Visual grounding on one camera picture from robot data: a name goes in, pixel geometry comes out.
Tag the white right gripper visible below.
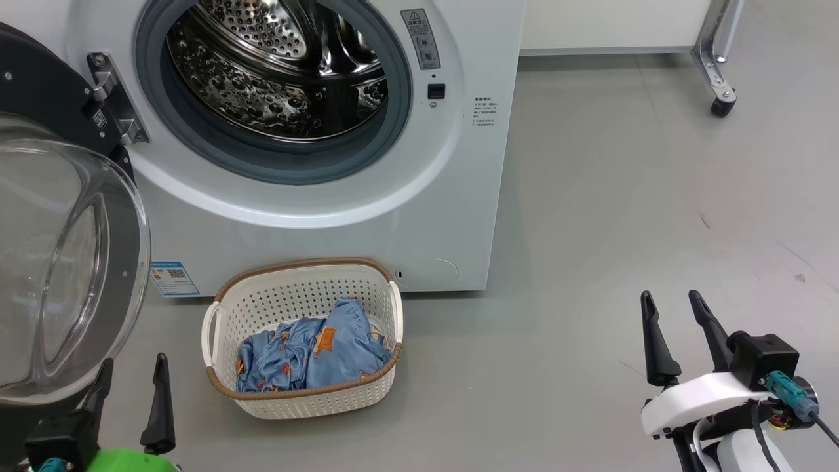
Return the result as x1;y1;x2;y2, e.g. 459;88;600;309
640;289;775;440

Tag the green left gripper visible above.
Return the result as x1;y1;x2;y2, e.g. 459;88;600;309
81;353;182;472

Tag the blue cartoon print garment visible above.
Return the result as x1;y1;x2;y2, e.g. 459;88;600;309
236;317;328;394

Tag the black round glass washer door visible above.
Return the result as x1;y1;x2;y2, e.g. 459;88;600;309
0;22;153;460

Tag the blue garment with handwritten text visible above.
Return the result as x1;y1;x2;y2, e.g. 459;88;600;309
305;298;392;387

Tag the cream perforated laundry basket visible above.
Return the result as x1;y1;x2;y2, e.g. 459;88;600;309
201;257;404;420

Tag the white front-load washing machine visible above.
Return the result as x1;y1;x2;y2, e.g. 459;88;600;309
0;0;525;298

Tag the grey rubber door gasket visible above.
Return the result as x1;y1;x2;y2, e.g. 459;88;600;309
134;0;414;187

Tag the grey metal door hinge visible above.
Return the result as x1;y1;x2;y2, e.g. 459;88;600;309
87;52;151;147

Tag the blue energy label sticker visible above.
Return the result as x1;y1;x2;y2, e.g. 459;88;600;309
149;262;201;298

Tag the round white filter cover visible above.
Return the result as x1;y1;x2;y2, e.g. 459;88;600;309
394;257;460;291

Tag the silver metal furniture leg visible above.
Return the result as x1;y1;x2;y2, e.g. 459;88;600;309
692;0;746;100

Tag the white furniture panel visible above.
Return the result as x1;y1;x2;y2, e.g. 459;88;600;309
521;0;713;57

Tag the stainless steel washer drum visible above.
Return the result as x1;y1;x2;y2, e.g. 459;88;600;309
166;0;389;142

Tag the grey warning label sticker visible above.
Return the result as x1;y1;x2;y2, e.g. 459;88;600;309
400;9;442;71

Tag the teal plug right camera cable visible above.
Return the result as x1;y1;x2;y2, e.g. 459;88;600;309
760;370;839;450

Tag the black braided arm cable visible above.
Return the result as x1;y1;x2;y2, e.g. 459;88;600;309
750;401;777;472

